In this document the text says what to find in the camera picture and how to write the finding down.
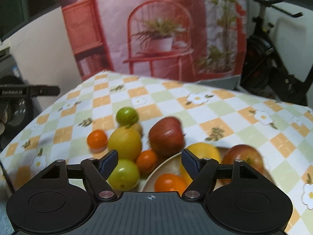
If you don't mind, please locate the green apple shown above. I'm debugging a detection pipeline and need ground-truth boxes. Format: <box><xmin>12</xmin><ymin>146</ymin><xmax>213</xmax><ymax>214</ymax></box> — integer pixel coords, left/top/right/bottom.
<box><xmin>116</xmin><ymin>107</ymin><xmax>139</xmax><ymax>126</ymax></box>
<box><xmin>107</xmin><ymin>159</ymin><xmax>140</xmax><ymax>192</ymax></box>

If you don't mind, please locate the yellow lemon in bowl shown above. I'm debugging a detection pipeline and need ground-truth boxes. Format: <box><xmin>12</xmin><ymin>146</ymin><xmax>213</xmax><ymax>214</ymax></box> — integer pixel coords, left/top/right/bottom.
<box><xmin>179</xmin><ymin>142</ymin><xmax>222</xmax><ymax>186</ymax></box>

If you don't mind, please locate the left small orange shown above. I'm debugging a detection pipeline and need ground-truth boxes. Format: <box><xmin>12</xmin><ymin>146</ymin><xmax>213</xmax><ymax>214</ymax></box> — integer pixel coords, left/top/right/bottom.
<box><xmin>86</xmin><ymin>129</ymin><xmax>108</xmax><ymax>149</ymax></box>

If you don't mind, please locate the small orange in bowl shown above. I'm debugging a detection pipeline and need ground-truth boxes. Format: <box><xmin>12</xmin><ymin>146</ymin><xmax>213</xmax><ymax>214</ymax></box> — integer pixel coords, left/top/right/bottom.
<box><xmin>154</xmin><ymin>174</ymin><xmax>187</xmax><ymax>195</ymax></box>

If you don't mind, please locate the large yellow lemon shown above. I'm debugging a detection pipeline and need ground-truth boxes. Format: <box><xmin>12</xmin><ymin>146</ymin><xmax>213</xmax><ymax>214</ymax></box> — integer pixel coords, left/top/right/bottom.
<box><xmin>108</xmin><ymin>126</ymin><xmax>142</xmax><ymax>161</ymax></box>

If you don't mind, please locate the red apple in bowl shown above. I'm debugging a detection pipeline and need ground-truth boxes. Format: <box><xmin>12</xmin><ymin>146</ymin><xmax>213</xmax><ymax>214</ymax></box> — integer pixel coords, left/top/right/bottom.
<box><xmin>222</xmin><ymin>144</ymin><xmax>264</xmax><ymax>174</ymax></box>

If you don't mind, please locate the large red apple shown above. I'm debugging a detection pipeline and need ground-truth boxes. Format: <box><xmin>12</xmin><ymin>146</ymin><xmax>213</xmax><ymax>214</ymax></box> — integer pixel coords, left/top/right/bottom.
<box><xmin>148</xmin><ymin>116</ymin><xmax>185</xmax><ymax>157</ymax></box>

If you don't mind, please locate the middle small orange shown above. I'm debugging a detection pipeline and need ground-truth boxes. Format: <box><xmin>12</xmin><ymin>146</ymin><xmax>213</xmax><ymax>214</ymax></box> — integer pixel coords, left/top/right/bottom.
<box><xmin>135</xmin><ymin>149</ymin><xmax>158</xmax><ymax>174</ymax></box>

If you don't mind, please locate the checkered floral tablecloth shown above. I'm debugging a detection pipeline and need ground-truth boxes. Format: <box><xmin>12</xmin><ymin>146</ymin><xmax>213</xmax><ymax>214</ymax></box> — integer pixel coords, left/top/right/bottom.
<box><xmin>1</xmin><ymin>71</ymin><xmax>312</xmax><ymax>234</ymax></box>

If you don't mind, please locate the small brown longan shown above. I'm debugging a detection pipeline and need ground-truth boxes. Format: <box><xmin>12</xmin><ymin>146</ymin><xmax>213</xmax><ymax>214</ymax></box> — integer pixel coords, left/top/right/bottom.
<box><xmin>131</xmin><ymin>123</ymin><xmax>143</xmax><ymax>137</ymax></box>

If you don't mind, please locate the black exercise bike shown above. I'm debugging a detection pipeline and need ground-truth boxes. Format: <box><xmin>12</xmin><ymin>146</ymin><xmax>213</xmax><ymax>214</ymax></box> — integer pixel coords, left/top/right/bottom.
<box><xmin>240</xmin><ymin>0</ymin><xmax>312</xmax><ymax>106</ymax></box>

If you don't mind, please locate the pink printed backdrop cloth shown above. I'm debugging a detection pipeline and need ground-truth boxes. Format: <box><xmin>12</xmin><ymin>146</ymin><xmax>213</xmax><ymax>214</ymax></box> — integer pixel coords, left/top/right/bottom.
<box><xmin>57</xmin><ymin>0</ymin><xmax>247</xmax><ymax>90</ymax></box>

